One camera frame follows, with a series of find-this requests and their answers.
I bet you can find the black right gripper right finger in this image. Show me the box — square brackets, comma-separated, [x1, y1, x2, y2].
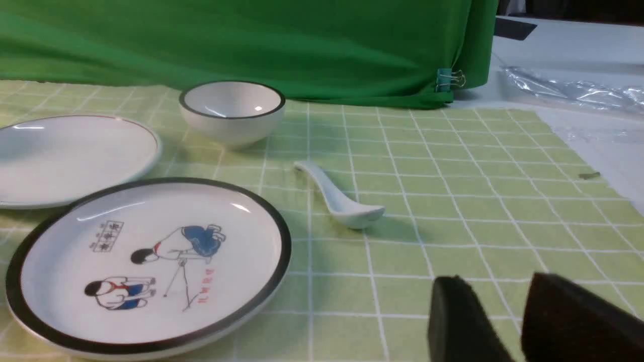
[521, 273, 643, 361]

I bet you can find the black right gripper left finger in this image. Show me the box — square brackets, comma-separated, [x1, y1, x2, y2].
[427, 276, 513, 361]

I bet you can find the white ceramic spoon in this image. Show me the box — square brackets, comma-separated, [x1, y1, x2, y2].
[294, 160, 386, 230]

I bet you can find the clear plastic sheet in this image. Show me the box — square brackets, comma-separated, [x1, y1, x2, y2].
[496, 66, 643, 146]

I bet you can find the teal binder clip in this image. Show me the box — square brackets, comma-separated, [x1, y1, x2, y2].
[435, 68, 467, 93]

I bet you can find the green backdrop cloth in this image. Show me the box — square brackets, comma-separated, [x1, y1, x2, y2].
[1, 1, 498, 110]

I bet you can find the illustrated plate black rim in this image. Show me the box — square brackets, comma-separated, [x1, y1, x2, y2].
[6, 178, 292, 361]

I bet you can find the white bowl black rim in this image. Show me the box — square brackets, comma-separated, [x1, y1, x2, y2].
[179, 81, 286, 148]

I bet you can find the pale green plate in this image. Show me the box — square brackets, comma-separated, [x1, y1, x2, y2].
[1, 115, 163, 209]

